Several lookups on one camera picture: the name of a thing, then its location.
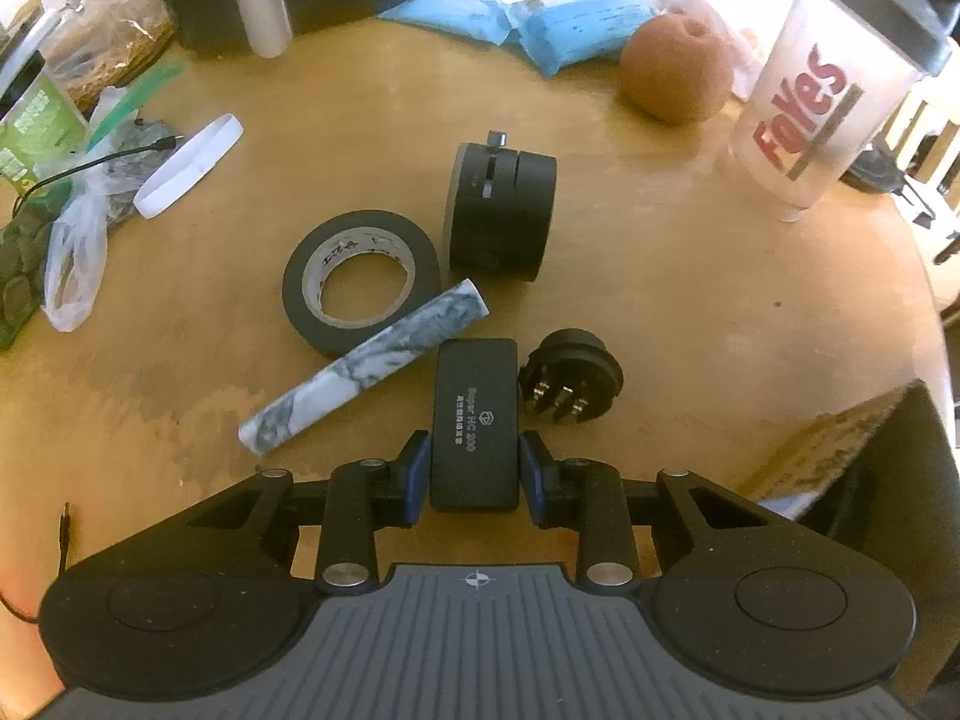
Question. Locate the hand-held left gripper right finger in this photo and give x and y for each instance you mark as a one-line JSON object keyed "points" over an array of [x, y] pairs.
{"points": [[531, 480]]}

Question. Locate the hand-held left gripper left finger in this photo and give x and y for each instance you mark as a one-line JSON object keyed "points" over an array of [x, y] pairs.
{"points": [[418, 476]]}

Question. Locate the black rectangular case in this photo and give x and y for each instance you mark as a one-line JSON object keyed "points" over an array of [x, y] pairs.
{"points": [[476, 405]]}

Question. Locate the marble pattern stick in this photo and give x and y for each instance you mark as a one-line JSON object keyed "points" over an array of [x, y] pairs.
{"points": [[360, 367]]}

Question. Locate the black round plug adapter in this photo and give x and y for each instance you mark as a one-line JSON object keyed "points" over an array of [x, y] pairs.
{"points": [[574, 360]]}

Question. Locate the black tape roll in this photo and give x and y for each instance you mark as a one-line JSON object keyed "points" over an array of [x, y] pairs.
{"points": [[296, 277]]}

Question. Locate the black cylinder with clamp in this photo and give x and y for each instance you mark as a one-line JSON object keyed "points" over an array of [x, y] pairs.
{"points": [[499, 217]]}

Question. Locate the cardboard box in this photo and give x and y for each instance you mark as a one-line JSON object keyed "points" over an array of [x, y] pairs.
{"points": [[885, 540]]}

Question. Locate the white round lid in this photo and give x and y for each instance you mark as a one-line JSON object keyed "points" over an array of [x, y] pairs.
{"points": [[187, 165]]}

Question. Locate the clear plastic bag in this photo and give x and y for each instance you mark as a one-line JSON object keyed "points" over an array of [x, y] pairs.
{"points": [[71, 255]]}

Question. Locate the net bag of green fruit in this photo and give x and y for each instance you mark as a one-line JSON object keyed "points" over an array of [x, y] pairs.
{"points": [[19, 270]]}

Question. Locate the blue wipes packet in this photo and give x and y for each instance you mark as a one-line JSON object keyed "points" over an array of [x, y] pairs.
{"points": [[450, 7], [585, 22]]}

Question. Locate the clear shaker bottle grey lid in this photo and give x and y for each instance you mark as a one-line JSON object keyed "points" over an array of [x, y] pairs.
{"points": [[810, 105]]}

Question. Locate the white plastic bag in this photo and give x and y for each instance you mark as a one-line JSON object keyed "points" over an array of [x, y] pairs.
{"points": [[739, 60]]}

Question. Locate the green plastic strip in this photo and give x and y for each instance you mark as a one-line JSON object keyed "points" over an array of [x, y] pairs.
{"points": [[135, 101]]}

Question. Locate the wooden slatted chair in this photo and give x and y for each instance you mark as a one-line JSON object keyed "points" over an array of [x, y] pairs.
{"points": [[930, 157]]}

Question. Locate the green labelled jar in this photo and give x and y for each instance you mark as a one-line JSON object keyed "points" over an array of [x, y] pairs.
{"points": [[37, 120]]}

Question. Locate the clear bag of snacks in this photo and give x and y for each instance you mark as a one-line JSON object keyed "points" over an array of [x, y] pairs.
{"points": [[112, 30]]}

